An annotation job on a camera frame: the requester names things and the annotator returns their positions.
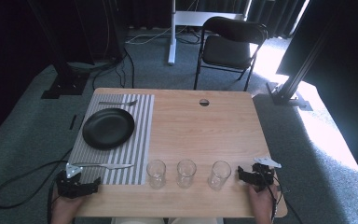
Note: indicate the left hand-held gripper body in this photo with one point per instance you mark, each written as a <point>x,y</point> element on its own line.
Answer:
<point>70,186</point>

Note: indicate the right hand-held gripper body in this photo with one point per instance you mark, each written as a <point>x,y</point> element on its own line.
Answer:
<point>263,175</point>

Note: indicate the person's left hand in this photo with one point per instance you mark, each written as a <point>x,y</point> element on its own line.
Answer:
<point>64,209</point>

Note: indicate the person's right hand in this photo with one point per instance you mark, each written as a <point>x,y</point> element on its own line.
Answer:
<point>262,205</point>

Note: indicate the silver table knife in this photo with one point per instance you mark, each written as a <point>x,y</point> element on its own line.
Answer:
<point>105,165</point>

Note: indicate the clear drinking glass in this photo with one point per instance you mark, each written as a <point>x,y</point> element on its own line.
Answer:
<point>219,175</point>
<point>186,173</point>
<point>156,174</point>

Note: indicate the black round plate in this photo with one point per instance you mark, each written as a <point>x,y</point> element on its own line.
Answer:
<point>108,128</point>

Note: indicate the black floor strip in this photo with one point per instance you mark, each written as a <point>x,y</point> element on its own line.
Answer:
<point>72,122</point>

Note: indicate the grey white striped placemat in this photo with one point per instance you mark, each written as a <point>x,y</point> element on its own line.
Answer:
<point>141,130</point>

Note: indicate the silver fork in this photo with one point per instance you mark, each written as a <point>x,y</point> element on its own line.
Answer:
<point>118,102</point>

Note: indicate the black metal stand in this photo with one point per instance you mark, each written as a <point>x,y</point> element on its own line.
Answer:
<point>289,90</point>
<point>65,81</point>

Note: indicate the black folding chair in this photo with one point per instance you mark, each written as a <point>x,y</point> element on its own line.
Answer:
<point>227,51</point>

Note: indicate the dark curtain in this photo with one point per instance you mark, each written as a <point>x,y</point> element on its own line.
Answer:
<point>338,62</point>

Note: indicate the white desk frame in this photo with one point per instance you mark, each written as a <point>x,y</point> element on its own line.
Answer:
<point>172,37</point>

